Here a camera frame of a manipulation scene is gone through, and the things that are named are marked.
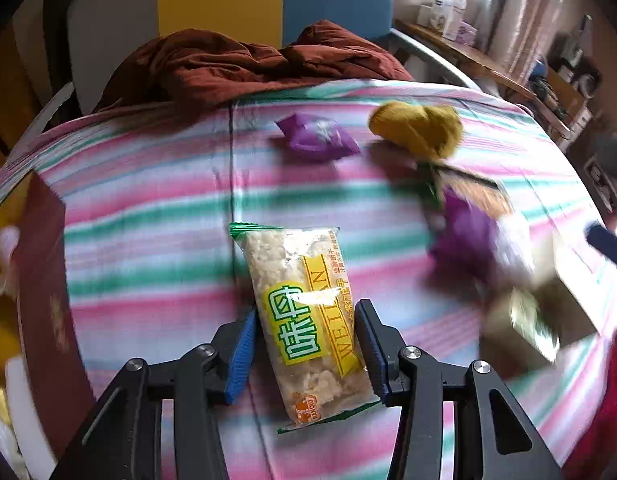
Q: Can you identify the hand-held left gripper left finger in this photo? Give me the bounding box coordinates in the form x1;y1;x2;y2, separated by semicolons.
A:
51;308;259;480

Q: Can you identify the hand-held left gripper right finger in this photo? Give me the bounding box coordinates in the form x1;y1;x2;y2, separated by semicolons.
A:
355;299;564;480

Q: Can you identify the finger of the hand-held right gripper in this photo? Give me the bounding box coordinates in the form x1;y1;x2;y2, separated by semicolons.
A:
586;222;617;277

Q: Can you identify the rice snack packet yellow label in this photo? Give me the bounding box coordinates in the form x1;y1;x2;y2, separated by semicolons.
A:
230;222;382;435

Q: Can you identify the cracker packet brown stripe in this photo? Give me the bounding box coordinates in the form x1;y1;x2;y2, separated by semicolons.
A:
423;160;512;216

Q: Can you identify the gold and maroon box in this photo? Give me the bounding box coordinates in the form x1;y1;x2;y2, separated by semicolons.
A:
0;170;96;480

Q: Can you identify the tan cardboard box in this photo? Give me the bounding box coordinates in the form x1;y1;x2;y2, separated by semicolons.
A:
483;245;604;366

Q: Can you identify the white packet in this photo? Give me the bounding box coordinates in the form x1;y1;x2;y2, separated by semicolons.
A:
493;212;537;281
0;225;22;296

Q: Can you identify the purple snack packet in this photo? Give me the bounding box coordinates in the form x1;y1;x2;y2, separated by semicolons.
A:
429;185;504;281
274;112;362;161

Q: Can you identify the red cloth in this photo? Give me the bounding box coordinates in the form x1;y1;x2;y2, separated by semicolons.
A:
563;330;617;480

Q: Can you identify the wooden side desk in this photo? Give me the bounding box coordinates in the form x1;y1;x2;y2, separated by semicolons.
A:
393;20;572;136

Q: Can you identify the yellow rolled sock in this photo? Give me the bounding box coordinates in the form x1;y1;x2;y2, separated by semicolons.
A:
369;101;464;161

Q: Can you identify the pink checked curtain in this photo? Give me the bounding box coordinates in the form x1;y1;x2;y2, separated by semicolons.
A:
489;0;569;86

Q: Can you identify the purple box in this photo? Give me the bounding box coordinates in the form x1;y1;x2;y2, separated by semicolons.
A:
451;22;478;45

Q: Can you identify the brown blanket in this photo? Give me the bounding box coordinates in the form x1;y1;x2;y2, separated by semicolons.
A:
93;20;414;116

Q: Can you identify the wooden wardrobe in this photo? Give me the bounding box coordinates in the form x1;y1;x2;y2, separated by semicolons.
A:
0;25;44;161

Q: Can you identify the white bed rail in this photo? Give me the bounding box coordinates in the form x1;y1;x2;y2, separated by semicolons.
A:
391;27;482;91
33;82;76;131

